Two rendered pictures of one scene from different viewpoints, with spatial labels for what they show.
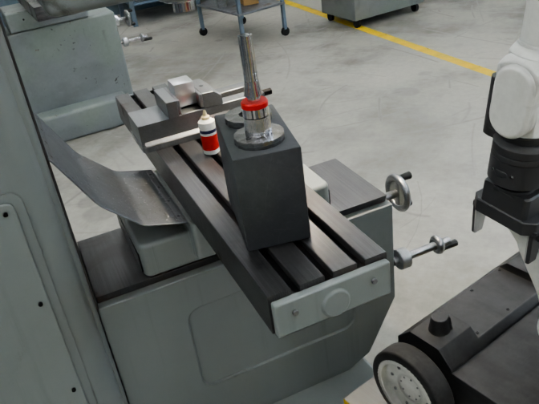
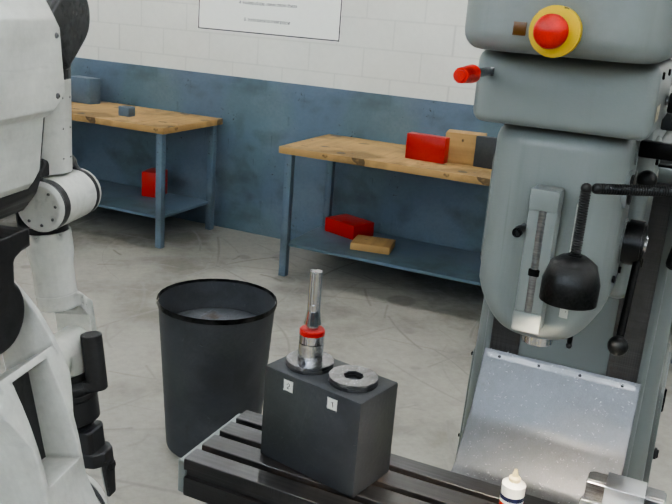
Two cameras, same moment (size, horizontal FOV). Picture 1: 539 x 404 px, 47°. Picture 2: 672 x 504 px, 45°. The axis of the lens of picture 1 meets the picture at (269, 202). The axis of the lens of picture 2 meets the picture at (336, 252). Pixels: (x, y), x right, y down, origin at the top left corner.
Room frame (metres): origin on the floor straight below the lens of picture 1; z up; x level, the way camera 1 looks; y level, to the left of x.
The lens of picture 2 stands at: (2.00, -0.99, 1.77)
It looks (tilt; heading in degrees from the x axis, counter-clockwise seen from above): 17 degrees down; 134
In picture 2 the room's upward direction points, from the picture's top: 4 degrees clockwise
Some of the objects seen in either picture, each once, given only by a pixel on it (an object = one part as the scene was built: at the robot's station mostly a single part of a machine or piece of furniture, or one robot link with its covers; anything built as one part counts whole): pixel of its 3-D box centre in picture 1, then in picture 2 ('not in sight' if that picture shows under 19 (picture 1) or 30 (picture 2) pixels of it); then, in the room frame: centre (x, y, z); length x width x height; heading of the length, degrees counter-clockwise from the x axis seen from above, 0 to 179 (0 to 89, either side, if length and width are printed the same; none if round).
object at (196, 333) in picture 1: (249, 305); not in sight; (1.40, 0.10, 0.44); 0.80 x 0.30 x 0.60; 110
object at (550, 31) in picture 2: not in sight; (551, 31); (1.48, -0.11, 1.76); 0.04 x 0.03 x 0.04; 20
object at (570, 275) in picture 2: not in sight; (571, 277); (1.54, -0.07, 1.46); 0.07 x 0.07 x 0.06
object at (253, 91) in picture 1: (249, 68); (314, 299); (1.01, 0.00, 1.25); 0.03 x 0.03 x 0.11
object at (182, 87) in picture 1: (182, 90); (623, 500); (1.56, 0.18, 1.05); 0.06 x 0.05 x 0.06; 20
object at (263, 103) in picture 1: (254, 103); (312, 330); (1.01, 0.00, 1.19); 0.05 x 0.05 x 0.01
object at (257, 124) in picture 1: (257, 119); (311, 346); (1.01, 0.00, 1.16); 0.05 x 0.05 x 0.05
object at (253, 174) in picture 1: (260, 171); (327, 415); (1.06, 0.01, 1.04); 0.22 x 0.12 x 0.20; 9
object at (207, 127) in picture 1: (208, 131); (511, 497); (1.39, 0.12, 0.99); 0.04 x 0.04 x 0.11
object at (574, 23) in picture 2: not in sight; (555, 31); (1.47, -0.09, 1.76); 0.06 x 0.02 x 0.06; 20
